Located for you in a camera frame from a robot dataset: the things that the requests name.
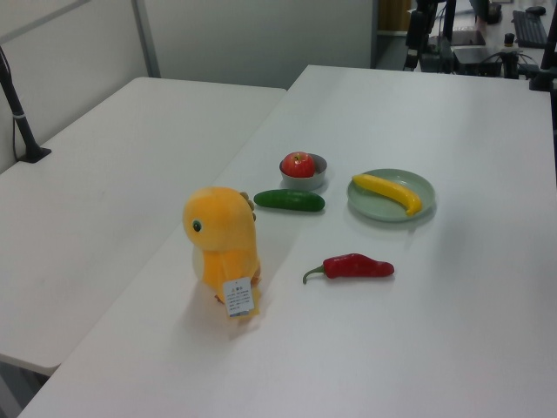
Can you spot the black clamp stand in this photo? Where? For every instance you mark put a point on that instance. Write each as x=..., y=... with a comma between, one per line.
x=539, y=80

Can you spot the black camera stand pole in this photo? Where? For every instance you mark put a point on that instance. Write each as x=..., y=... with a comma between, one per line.
x=19, y=119

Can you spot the pale green plastic plate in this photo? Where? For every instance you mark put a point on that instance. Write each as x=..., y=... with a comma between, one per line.
x=374, y=204

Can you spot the orange plush bird toy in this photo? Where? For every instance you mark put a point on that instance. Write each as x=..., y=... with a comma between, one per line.
x=226, y=235

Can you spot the black keyboard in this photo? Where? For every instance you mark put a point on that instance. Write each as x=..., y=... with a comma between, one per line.
x=528, y=28

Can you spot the green cucumber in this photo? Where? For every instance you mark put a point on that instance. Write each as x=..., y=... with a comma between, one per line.
x=287, y=201

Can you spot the white side table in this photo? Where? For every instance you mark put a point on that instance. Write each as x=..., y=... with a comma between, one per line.
x=109, y=196

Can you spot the small grey bowl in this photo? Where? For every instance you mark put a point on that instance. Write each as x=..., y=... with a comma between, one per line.
x=304, y=184

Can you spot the red apple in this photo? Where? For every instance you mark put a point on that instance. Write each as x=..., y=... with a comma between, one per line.
x=298, y=166

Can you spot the red chili pepper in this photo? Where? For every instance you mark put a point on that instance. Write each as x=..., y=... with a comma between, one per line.
x=352, y=266

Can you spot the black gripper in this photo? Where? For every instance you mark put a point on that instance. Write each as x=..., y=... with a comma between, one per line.
x=417, y=28

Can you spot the black computer box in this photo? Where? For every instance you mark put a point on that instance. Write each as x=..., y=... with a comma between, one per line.
x=476, y=61

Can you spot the yellow banana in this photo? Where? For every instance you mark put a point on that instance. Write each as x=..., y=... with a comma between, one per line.
x=387, y=187

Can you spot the yellow emergency stop button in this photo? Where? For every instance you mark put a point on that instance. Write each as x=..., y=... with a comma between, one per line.
x=509, y=40

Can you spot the black computer mouse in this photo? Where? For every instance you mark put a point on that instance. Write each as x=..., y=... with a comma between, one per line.
x=535, y=9

